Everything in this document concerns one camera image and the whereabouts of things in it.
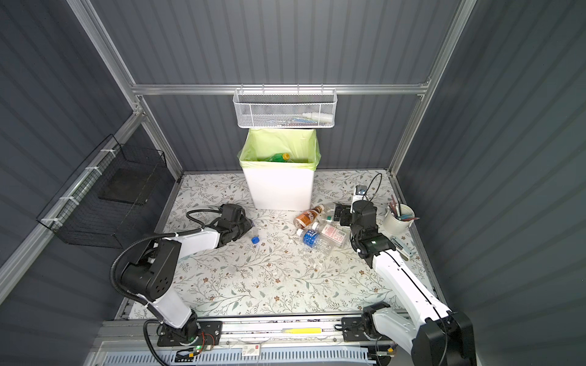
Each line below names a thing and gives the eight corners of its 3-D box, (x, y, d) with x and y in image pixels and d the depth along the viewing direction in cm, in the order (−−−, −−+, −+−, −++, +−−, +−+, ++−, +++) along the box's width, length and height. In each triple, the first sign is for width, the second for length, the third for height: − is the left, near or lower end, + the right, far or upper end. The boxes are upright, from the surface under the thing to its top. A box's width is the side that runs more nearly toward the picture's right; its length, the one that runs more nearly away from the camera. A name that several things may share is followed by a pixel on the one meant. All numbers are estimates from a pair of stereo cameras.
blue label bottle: (295, 240, 98) (295, 233, 93) (302, 231, 100) (302, 223, 95) (327, 259, 92) (328, 252, 87) (333, 249, 95) (335, 242, 90)
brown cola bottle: (301, 232, 98) (301, 227, 95) (292, 223, 101) (292, 218, 98) (325, 212, 105) (326, 207, 102) (316, 205, 108) (316, 199, 105)
